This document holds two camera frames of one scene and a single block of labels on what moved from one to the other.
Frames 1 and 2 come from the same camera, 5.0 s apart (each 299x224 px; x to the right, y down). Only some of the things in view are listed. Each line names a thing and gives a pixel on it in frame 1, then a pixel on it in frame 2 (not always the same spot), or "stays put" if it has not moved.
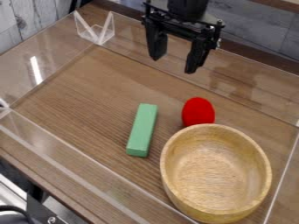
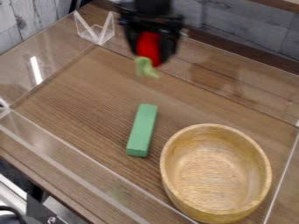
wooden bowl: x=215 y=173 stays put
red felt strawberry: x=197 y=111 -> x=149 y=52
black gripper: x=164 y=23 -> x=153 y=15
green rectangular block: x=140 y=137 stays put
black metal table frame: x=23 y=192 stays put
